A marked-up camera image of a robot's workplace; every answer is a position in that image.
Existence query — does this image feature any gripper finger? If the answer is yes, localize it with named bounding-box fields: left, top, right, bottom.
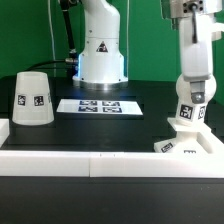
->
left=190, top=81, right=205, bottom=104

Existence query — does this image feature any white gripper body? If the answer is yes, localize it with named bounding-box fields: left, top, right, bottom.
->
left=179, top=15, right=213, bottom=82

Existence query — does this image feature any white lamp bulb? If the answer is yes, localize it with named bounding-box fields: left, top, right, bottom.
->
left=175, top=75, right=216, bottom=126

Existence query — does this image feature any white lamp base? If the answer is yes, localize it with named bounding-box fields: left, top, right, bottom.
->
left=154, top=118, right=212, bottom=155

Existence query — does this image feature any white lamp shade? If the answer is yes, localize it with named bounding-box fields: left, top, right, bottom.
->
left=12, top=71, right=54, bottom=126

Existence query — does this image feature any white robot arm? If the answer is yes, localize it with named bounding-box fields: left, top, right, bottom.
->
left=74, top=0, right=213, bottom=104

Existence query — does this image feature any white marker tag sheet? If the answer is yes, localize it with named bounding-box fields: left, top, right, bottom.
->
left=57, top=99, right=142, bottom=115

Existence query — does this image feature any black cable hose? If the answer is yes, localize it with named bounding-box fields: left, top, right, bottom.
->
left=26, top=0, right=80, bottom=72

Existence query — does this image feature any white thin cable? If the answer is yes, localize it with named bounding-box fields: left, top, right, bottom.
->
left=47, top=0, right=57, bottom=62

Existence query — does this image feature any white left wall bar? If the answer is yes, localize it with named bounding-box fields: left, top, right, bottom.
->
left=0, top=119, right=10, bottom=147

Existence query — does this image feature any white front wall bar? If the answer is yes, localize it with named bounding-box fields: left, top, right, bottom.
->
left=0, top=150, right=224, bottom=178

